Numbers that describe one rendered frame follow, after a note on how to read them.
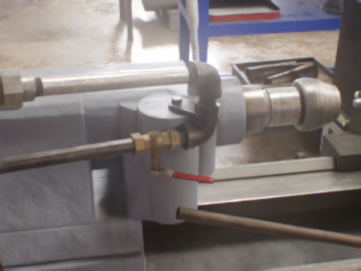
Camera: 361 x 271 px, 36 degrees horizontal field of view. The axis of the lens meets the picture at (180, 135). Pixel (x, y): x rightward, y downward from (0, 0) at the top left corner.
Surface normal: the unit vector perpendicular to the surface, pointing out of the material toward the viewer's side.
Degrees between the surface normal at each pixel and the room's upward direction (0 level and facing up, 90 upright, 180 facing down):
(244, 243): 9
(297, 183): 0
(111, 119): 86
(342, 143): 0
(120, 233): 62
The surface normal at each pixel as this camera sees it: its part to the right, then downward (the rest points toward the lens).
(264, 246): -0.18, -0.81
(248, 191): 0.00, -0.88
